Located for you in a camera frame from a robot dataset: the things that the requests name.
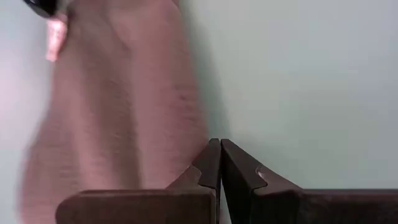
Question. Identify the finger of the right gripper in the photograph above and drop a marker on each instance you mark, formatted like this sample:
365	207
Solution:
43	6

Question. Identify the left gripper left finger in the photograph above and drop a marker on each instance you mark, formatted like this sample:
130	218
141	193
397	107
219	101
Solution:
140	207

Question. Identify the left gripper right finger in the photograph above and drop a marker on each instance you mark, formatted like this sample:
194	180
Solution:
311	207

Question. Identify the grey towel with white label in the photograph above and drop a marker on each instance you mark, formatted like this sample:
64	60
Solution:
118	109

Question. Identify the green table mat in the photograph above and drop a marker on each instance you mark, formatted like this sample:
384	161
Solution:
295	77

